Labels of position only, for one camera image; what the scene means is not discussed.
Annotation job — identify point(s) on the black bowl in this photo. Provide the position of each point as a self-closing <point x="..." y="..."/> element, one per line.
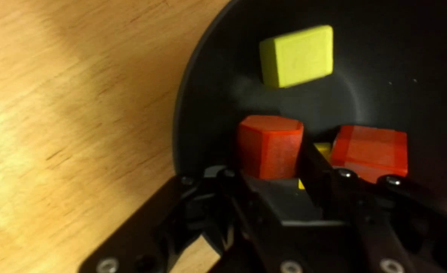
<point x="394" y="60"/>

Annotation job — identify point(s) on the pale yellow cube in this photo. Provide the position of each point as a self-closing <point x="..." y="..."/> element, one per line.
<point x="299" y="54"/>

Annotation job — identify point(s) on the red hexagonal block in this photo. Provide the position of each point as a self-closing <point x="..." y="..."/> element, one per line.
<point x="270" y="145"/>

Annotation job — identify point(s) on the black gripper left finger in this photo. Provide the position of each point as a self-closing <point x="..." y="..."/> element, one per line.
<point x="157" y="227"/>

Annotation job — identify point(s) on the red wooden block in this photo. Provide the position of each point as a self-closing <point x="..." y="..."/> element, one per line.
<point x="372" y="151"/>

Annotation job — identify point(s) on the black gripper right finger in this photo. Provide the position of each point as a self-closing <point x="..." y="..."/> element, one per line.
<point x="410" y="221"/>

